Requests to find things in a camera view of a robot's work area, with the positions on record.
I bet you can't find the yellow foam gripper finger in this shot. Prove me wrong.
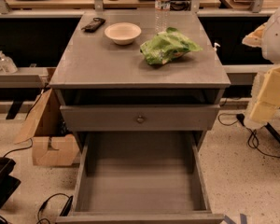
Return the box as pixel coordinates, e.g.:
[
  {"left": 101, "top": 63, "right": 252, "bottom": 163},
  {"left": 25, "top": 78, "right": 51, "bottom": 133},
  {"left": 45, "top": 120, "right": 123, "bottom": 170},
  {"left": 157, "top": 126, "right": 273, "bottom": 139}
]
[
  {"left": 242, "top": 22, "right": 266, "bottom": 48},
  {"left": 249, "top": 65, "right": 280, "bottom": 124}
]

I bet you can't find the small white pump dispenser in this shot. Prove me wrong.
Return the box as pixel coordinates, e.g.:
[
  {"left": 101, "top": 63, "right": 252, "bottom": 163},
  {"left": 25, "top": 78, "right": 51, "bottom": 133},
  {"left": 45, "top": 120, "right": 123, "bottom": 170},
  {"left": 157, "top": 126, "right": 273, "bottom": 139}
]
[{"left": 214, "top": 42, "right": 220, "bottom": 51}]

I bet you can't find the clear plastic water bottle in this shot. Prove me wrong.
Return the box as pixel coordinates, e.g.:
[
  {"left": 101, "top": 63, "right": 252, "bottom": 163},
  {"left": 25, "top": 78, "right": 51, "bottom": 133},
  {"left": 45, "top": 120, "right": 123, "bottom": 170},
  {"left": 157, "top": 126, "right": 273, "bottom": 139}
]
[{"left": 155, "top": 0, "right": 171, "bottom": 33}]

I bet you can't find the grey wooden drawer cabinet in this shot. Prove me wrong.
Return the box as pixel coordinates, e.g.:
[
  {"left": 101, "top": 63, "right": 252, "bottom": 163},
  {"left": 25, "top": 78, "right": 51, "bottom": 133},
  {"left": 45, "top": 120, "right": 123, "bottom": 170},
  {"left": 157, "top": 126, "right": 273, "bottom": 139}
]
[{"left": 50, "top": 9, "right": 230, "bottom": 144}]

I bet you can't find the black floor cable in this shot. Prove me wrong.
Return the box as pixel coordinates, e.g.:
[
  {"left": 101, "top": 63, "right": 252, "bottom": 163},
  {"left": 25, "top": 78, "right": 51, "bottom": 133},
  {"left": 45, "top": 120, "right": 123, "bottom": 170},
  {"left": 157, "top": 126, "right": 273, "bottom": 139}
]
[
  {"left": 35, "top": 192, "right": 74, "bottom": 224},
  {"left": 217, "top": 112, "right": 280, "bottom": 161}
]

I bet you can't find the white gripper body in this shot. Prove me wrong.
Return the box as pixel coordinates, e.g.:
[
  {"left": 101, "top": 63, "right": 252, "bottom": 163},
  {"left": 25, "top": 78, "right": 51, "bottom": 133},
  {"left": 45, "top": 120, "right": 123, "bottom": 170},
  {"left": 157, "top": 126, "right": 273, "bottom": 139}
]
[{"left": 261, "top": 7, "right": 280, "bottom": 64}]

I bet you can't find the black remote control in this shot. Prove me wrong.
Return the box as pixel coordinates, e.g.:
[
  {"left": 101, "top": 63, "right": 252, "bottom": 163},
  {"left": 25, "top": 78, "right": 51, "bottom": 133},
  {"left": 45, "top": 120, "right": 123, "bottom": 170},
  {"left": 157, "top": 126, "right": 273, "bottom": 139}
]
[{"left": 81, "top": 18, "right": 105, "bottom": 33}]

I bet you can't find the green rice chip bag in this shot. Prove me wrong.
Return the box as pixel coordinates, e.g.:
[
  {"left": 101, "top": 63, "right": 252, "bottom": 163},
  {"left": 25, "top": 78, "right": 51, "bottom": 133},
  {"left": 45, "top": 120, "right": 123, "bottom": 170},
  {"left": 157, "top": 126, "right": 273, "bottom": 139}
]
[{"left": 140, "top": 27, "right": 202, "bottom": 65}]

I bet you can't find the grey open bottom drawer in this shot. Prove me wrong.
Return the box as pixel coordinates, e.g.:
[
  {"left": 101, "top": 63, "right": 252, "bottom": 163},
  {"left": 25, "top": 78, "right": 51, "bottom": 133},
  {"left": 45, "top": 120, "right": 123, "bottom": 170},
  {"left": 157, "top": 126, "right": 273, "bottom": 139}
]
[{"left": 57, "top": 132, "right": 224, "bottom": 224}]

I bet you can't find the black floor cable left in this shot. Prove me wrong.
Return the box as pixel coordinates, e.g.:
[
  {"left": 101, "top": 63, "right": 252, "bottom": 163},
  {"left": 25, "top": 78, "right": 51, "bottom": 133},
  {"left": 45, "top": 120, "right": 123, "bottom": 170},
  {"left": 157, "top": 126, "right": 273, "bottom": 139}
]
[{"left": 35, "top": 192, "right": 74, "bottom": 224}]

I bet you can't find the black floor cable right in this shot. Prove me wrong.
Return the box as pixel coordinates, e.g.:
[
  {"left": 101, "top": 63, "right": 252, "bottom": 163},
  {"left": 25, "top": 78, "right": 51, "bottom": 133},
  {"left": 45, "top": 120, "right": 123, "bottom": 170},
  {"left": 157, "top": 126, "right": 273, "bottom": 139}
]
[{"left": 217, "top": 112, "right": 280, "bottom": 161}]

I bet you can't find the brown cardboard box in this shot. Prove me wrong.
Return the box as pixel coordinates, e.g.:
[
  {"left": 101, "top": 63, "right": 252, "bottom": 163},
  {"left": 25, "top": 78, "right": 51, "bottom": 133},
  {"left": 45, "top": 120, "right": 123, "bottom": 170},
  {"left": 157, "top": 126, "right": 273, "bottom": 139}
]
[{"left": 14, "top": 88, "right": 79, "bottom": 166}]

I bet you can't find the grey middle drawer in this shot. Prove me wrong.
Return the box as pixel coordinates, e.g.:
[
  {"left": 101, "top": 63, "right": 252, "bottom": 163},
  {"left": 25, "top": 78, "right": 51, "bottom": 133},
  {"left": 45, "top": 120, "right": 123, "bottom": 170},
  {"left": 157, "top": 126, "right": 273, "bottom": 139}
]
[{"left": 60, "top": 105, "right": 219, "bottom": 132}]

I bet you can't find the black plastic tray stack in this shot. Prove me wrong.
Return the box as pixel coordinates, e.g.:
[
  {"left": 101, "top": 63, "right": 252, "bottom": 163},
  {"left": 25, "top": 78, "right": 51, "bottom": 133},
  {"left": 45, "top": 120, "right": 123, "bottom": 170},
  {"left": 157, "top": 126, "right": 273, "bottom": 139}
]
[{"left": 0, "top": 157, "right": 21, "bottom": 224}]

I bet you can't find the white ceramic bowl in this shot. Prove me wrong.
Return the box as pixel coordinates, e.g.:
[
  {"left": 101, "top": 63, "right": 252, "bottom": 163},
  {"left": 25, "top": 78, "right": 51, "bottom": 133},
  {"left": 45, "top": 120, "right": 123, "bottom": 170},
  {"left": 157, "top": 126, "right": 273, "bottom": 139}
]
[{"left": 105, "top": 22, "right": 142, "bottom": 45}]

